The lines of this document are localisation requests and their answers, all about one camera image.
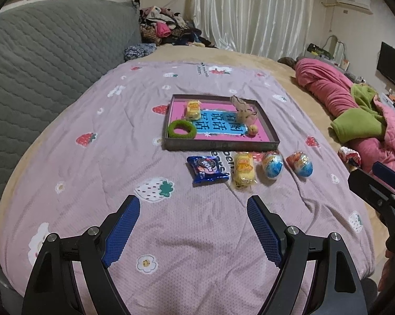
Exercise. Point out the white air conditioner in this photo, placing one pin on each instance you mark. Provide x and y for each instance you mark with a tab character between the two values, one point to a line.
353	0

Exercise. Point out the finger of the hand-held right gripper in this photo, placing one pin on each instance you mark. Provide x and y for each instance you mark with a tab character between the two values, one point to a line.
365	183
386	172

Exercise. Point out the white television cabinet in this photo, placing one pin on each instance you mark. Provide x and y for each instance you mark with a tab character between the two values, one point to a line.
394	100

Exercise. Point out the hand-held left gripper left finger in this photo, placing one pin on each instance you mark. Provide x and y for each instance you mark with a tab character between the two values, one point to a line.
122	233

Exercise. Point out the blue cookie packet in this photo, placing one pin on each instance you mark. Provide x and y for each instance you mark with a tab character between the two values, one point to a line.
207	170

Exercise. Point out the curved metal chair frame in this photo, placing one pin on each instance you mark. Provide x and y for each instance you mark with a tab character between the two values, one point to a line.
343	47

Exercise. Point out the yellow cake packet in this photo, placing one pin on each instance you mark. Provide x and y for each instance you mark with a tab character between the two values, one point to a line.
193	109
244	170

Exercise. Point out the person's right hand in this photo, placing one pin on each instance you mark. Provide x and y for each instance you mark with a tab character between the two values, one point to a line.
385	274

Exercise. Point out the blue and red toy egg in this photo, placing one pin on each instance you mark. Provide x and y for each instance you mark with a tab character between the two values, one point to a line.
301	165
272	165

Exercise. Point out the purple strawberry print blanket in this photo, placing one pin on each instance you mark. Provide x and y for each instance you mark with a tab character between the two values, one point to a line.
118	121

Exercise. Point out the grey quilted headboard cover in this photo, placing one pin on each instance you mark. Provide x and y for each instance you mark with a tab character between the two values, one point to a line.
36	72

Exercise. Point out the white sheer curtain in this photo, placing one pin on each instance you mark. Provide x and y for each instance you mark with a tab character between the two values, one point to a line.
250	13

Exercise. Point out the dark green bag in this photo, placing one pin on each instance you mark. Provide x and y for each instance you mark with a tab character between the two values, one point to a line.
317	50

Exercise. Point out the black flat television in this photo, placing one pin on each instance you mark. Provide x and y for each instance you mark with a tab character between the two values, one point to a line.
393	65

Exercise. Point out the pile of clothes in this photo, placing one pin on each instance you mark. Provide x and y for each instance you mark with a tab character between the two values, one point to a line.
164	29

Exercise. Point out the pink and blue book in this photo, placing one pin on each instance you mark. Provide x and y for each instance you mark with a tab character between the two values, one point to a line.
217	119

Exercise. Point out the beige bed sheet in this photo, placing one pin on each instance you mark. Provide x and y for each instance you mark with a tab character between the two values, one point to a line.
243	59

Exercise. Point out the pink quilt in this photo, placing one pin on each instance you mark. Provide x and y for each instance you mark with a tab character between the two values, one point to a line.
322	82

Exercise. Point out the small peach ball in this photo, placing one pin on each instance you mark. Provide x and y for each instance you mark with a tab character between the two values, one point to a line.
252	130

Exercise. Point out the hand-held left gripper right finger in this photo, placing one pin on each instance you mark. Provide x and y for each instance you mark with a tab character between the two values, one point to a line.
264	231

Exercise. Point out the brown plush cushion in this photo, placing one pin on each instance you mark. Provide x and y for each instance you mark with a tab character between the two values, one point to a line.
286	61

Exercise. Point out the dark blue patterned cloth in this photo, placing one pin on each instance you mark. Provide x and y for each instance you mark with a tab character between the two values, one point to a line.
140	51

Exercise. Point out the green fleece blanket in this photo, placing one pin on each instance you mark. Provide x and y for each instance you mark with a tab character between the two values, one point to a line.
355	121

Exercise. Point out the shallow dark cardboard tray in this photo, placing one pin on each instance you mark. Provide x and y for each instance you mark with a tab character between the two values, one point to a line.
217	145

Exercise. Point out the small red white printed pouch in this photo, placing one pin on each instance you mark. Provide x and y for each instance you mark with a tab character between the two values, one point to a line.
348	156

